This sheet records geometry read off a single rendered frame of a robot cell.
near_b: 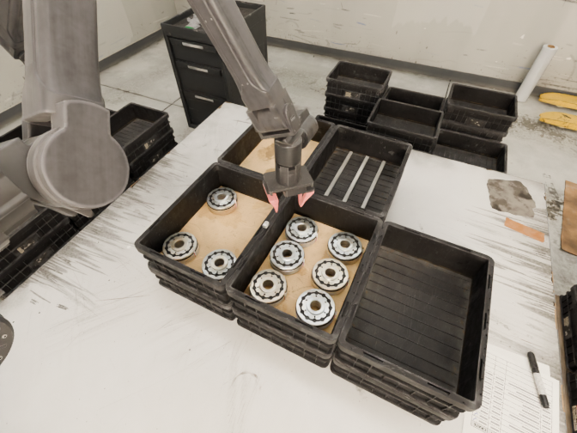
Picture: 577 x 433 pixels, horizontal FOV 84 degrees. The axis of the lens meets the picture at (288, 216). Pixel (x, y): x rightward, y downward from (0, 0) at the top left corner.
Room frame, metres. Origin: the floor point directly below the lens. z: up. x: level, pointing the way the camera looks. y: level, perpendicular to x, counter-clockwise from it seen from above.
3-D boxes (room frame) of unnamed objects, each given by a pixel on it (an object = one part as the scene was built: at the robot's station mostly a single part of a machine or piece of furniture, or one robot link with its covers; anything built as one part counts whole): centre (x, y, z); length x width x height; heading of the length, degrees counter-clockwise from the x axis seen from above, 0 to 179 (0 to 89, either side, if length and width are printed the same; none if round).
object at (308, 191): (0.54, -0.02, 1.10); 0.07 x 0.07 x 0.09; 17
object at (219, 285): (0.62, 0.21, 0.92); 0.40 x 0.30 x 0.02; 154
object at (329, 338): (0.49, -0.06, 0.92); 0.40 x 0.30 x 0.02; 154
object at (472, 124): (1.87, -1.23, 0.37); 0.40 x 0.30 x 0.45; 65
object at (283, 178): (0.53, 0.00, 1.17); 0.10 x 0.07 x 0.07; 107
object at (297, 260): (0.53, 0.00, 0.86); 0.10 x 0.10 x 0.01
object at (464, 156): (1.51, -1.06, 0.31); 0.40 x 0.30 x 0.34; 65
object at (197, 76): (2.44, 0.49, 0.45); 0.60 x 0.45 x 0.90; 155
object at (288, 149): (0.54, 0.00, 1.24); 0.07 x 0.06 x 0.07; 155
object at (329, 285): (0.46, -0.12, 0.86); 0.10 x 0.10 x 0.01
